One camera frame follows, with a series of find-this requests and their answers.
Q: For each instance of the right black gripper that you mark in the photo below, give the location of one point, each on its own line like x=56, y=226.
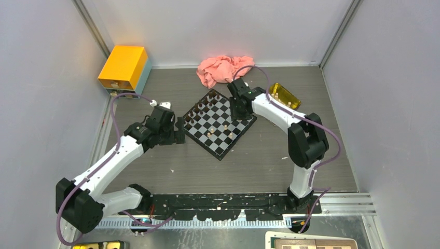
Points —
x=235, y=115

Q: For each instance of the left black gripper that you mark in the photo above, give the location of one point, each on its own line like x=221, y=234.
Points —
x=176, y=136

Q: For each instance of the gold tin tray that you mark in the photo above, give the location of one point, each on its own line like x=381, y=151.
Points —
x=282, y=95

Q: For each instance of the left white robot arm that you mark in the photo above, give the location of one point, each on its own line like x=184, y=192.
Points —
x=82, y=202

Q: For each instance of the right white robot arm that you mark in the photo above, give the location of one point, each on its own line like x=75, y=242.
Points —
x=306, y=139

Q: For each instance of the black white chess board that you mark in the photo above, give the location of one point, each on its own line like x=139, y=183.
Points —
x=213, y=111

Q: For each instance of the boxed chess board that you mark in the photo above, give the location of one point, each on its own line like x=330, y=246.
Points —
x=292, y=240

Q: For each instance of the pink crumpled cloth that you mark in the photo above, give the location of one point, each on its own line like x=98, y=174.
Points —
x=221, y=69

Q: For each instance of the yellow teal drawer box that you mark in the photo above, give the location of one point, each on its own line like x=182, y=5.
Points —
x=126, y=70

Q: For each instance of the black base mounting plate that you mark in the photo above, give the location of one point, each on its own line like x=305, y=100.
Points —
x=221, y=207

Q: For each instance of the yellow object at edge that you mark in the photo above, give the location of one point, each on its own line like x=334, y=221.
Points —
x=101, y=245

